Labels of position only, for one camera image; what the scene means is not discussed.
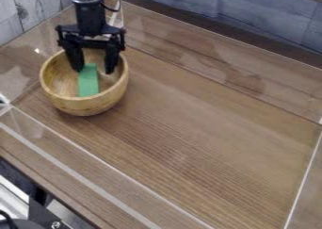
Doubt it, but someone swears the wooden bowl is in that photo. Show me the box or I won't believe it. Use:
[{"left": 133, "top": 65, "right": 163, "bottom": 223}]
[{"left": 39, "top": 49, "right": 130, "bottom": 117}]

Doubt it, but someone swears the green rectangular block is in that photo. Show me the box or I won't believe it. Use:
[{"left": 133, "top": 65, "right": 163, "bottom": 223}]
[{"left": 78, "top": 63, "right": 99, "bottom": 97}]

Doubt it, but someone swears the black cable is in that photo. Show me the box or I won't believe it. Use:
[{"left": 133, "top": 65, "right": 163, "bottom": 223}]
[{"left": 0, "top": 208, "right": 18, "bottom": 229}]

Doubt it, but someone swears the clear acrylic tray wall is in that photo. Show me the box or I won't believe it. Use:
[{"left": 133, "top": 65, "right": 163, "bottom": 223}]
[{"left": 0, "top": 5, "right": 322, "bottom": 229}]

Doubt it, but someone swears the black metal clamp bracket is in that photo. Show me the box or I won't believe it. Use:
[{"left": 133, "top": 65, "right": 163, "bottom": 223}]
[{"left": 28, "top": 198, "right": 70, "bottom": 229}]

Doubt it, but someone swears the clear acrylic corner bracket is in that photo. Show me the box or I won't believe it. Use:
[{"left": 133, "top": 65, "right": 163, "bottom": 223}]
[{"left": 107, "top": 1, "right": 123, "bottom": 28}]

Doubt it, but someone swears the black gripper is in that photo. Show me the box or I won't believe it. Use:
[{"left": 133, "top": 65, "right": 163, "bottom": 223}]
[{"left": 55, "top": 0, "right": 126, "bottom": 74}]

